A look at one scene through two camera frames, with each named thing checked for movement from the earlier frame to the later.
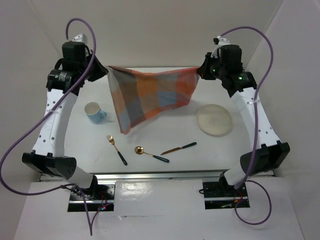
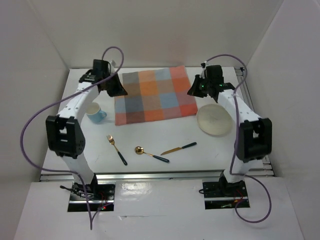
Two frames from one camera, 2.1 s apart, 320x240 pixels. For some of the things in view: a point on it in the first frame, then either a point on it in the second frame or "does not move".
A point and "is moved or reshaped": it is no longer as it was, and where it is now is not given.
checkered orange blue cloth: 137,96 is moved or reshaped
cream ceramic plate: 214,119 does not move
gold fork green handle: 110,137 does not move
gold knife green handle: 179,148 does not move
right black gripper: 203,70 -> 194,90
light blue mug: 93,111 does not move
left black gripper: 101,71 -> 118,91
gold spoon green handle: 139,150 does not move
